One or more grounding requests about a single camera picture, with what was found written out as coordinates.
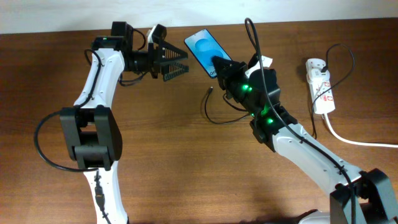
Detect white USB charger plug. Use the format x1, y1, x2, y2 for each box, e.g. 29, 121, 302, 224
307, 68, 330, 84

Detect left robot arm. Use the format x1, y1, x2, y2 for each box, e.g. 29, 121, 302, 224
60, 22, 188, 223

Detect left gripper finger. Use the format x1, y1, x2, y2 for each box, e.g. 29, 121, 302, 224
161, 62, 189, 82
157, 42, 188, 64

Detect white power strip cord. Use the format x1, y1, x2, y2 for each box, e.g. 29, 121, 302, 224
322, 113, 398, 149

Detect white power strip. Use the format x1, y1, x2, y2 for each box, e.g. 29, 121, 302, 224
305, 58, 335, 114

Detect black charging cable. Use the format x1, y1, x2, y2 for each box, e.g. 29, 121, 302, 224
203, 42, 356, 140

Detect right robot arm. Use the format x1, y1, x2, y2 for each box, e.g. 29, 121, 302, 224
211, 56, 397, 223

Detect blue screen smartphone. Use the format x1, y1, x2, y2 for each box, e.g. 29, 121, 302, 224
184, 29, 231, 78

